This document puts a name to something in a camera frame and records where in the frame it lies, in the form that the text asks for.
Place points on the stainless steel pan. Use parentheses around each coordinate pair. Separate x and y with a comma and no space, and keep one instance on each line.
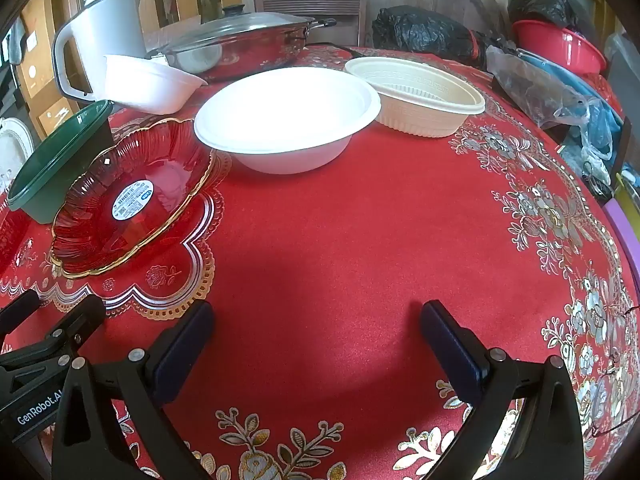
(260,60)

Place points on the red plastic basin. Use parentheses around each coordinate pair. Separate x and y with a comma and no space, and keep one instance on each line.
(570,50)

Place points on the small white bowl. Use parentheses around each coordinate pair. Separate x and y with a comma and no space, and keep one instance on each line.
(145,85)

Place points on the large white bowl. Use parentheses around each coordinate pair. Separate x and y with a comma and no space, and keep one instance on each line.
(285,110)

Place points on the red glass plate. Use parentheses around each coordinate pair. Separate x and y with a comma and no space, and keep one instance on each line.
(100,240)

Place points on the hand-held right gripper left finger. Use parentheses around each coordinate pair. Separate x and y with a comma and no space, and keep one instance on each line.
(185,350)

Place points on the black plastic bag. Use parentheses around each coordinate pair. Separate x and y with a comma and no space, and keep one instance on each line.
(420,30)
(540,0)

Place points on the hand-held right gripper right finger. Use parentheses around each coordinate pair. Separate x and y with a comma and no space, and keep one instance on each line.
(452,355)

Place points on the clear plastic bag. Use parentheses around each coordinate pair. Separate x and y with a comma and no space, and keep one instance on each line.
(600,125)
(530,85)

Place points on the green plastic bowl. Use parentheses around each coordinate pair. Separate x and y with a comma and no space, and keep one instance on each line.
(45,180)

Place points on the cardboard box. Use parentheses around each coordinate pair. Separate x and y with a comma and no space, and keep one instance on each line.
(40,60)

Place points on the white electric kettle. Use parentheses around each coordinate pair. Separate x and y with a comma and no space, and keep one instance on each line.
(100,30)

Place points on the red floral tablecloth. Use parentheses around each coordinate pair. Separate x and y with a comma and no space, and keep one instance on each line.
(320,260)

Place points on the purple foam board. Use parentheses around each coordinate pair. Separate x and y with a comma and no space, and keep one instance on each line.
(622,225)

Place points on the glass pan lid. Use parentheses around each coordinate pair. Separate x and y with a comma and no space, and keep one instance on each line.
(235,27)

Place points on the cream ribbed bowl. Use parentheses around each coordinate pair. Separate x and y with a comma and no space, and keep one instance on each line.
(415,110)

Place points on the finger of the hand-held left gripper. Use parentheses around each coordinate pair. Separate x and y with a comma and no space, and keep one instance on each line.
(20,310)
(75,325)

